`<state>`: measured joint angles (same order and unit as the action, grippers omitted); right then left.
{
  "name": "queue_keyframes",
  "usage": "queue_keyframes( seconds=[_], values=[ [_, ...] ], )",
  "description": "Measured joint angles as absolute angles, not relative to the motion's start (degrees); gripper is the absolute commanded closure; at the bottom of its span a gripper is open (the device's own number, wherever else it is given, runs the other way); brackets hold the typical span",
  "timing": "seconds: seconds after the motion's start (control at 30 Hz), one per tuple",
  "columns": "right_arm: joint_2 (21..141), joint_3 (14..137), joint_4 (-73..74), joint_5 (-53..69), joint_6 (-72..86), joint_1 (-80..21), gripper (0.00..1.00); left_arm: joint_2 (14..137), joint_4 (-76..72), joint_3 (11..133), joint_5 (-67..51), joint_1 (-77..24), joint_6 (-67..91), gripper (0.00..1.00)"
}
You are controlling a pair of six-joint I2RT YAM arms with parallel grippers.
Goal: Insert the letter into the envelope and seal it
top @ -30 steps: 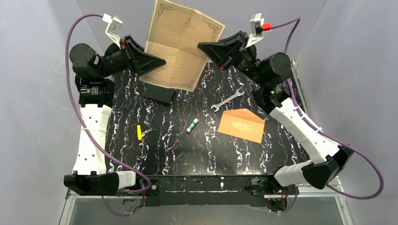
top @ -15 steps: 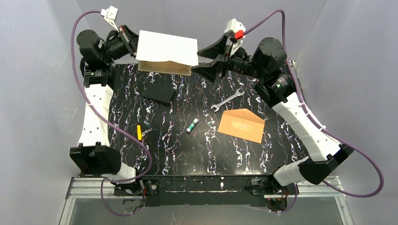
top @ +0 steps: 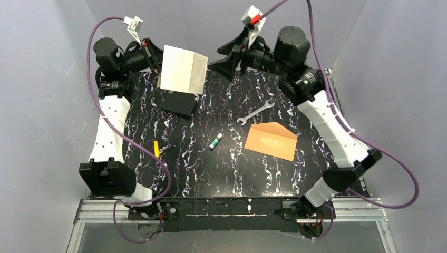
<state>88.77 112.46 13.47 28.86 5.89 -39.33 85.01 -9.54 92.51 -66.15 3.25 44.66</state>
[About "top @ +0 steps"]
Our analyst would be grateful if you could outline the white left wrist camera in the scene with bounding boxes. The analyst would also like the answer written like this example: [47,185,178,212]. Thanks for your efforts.
[123,16,143,45]

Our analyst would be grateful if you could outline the yellow marker pen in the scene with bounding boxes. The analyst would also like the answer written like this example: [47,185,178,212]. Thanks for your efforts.
[153,140,160,158]

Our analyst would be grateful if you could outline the beige lined letter paper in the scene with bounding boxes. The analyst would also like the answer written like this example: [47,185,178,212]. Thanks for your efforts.
[160,45,208,95]

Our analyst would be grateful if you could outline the orange paper envelope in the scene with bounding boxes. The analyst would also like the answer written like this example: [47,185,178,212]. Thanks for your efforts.
[245,122,298,162]

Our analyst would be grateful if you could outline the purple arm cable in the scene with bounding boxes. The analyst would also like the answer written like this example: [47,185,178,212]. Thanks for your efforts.
[258,0,420,241]
[85,16,172,245]

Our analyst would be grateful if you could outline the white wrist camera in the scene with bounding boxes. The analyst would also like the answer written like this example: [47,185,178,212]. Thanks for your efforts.
[241,5,265,39]
[123,16,143,45]

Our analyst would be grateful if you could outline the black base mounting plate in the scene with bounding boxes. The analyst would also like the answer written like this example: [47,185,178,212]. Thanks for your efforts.
[128,197,336,235]

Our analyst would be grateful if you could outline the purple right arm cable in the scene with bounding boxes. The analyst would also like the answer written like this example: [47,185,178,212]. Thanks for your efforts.
[258,0,420,241]

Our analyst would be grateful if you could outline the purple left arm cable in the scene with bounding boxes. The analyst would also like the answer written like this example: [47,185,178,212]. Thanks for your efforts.
[85,16,172,245]

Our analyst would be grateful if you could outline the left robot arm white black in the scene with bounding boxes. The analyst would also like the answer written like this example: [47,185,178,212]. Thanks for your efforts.
[79,37,163,207]

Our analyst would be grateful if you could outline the silver open-end wrench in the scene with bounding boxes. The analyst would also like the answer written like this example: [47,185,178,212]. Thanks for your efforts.
[236,100,275,126]

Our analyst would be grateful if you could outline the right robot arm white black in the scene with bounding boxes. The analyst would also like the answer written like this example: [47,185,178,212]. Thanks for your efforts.
[208,26,382,216]

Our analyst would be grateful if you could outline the aluminium front rail frame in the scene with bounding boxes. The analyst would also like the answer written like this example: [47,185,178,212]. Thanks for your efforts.
[67,197,396,252]

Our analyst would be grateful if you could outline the green white glue stick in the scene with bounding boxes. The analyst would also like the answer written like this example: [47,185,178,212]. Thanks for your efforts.
[209,133,223,150]

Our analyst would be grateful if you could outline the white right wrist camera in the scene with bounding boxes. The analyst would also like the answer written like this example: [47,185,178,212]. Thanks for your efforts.
[241,5,265,39]

